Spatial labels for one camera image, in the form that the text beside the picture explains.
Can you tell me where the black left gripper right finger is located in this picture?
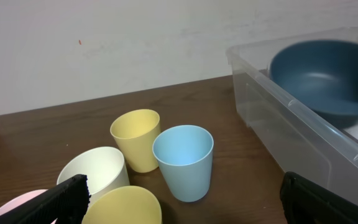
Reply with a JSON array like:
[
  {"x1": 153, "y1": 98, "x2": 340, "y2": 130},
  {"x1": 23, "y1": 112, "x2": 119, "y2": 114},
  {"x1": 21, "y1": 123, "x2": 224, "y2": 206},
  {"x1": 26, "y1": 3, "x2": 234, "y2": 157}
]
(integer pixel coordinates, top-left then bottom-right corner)
[{"x1": 280, "y1": 172, "x2": 358, "y2": 224}]

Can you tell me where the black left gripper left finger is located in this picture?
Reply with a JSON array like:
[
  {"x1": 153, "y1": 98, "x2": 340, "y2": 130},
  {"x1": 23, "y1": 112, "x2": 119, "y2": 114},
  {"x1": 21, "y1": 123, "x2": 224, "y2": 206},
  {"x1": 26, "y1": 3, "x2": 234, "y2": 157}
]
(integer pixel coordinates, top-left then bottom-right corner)
[{"x1": 0, "y1": 174, "x2": 91, "y2": 224}]

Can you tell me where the pink plastic cup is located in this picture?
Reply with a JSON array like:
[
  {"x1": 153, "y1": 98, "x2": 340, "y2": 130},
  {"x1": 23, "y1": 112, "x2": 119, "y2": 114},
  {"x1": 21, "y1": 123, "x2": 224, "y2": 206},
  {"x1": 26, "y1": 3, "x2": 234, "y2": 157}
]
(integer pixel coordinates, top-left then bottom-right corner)
[{"x1": 0, "y1": 189, "x2": 47, "y2": 216}]

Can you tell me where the white plastic cup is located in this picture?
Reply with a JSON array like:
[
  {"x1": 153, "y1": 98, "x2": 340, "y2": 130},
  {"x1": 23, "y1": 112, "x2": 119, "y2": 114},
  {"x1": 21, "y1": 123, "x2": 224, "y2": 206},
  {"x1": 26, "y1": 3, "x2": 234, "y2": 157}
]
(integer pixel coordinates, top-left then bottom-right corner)
[{"x1": 57, "y1": 146, "x2": 130, "y2": 205}]

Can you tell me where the near yellow plastic cup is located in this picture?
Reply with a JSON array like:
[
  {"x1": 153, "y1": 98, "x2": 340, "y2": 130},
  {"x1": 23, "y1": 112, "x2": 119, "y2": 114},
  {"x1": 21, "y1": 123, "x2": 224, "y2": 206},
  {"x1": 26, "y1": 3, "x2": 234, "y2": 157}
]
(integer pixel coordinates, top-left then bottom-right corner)
[{"x1": 82, "y1": 185, "x2": 162, "y2": 224}]

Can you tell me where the yellow plastic cup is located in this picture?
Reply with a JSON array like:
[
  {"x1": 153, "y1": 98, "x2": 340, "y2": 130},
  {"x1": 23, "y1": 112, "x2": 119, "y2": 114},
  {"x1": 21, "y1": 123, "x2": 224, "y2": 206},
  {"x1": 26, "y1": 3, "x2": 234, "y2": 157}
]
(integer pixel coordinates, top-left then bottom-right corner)
[
  {"x1": 82, "y1": 185, "x2": 162, "y2": 224},
  {"x1": 110, "y1": 109, "x2": 161, "y2": 173}
]

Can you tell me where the far yellow plastic cup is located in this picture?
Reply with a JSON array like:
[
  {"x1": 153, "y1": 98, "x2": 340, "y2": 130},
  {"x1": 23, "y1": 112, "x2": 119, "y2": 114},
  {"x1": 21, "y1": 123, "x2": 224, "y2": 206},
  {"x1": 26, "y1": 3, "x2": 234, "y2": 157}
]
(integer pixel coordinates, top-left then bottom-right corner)
[{"x1": 110, "y1": 109, "x2": 161, "y2": 173}]

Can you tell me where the clear plastic storage bin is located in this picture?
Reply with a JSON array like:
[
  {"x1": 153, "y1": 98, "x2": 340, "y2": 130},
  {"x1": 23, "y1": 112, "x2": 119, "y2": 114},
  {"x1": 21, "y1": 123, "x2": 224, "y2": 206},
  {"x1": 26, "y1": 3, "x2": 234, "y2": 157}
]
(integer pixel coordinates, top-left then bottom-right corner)
[{"x1": 226, "y1": 27, "x2": 358, "y2": 205}]

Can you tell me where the light blue plastic cup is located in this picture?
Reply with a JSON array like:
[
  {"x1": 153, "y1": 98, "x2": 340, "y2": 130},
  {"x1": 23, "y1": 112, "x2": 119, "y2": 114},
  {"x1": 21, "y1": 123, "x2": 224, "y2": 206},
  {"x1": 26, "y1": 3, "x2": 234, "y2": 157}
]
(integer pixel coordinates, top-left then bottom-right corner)
[{"x1": 152, "y1": 125, "x2": 214, "y2": 202}]

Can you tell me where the dark blue bottom bowl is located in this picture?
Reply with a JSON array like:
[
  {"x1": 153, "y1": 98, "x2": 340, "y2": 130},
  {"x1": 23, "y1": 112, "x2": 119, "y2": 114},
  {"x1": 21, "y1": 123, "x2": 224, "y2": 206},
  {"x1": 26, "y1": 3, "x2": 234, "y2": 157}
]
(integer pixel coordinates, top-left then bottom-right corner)
[{"x1": 269, "y1": 40, "x2": 358, "y2": 129}]

